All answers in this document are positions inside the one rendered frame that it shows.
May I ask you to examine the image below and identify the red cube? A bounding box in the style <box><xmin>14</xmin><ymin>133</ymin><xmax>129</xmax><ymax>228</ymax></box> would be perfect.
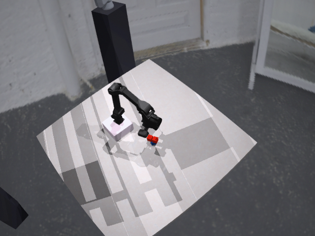
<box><xmin>152</xmin><ymin>136</ymin><xmax>158</xmax><ymax>144</ymax></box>
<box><xmin>147</xmin><ymin>135</ymin><xmax>153</xmax><ymax>142</ymax></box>

